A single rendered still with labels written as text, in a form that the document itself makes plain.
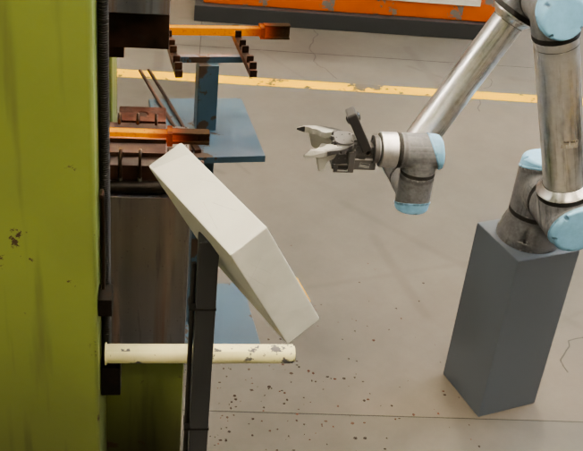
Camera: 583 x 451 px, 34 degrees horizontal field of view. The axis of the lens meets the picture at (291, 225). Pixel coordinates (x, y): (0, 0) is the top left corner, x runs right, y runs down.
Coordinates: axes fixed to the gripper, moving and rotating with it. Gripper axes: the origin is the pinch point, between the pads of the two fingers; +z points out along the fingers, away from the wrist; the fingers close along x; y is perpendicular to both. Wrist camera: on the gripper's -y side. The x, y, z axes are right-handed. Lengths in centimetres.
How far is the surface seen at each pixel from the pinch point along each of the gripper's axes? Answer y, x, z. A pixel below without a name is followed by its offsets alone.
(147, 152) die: 0.9, -7.7, 37.4
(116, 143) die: 0.9, -3.6, 44.7
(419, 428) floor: 100, 2, -48
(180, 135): -0.2, -0.6, 29.6
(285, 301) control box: -3, -71, 11
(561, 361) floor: 100, 34, -105
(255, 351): 36, -38, 11
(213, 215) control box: -17, -65, 25
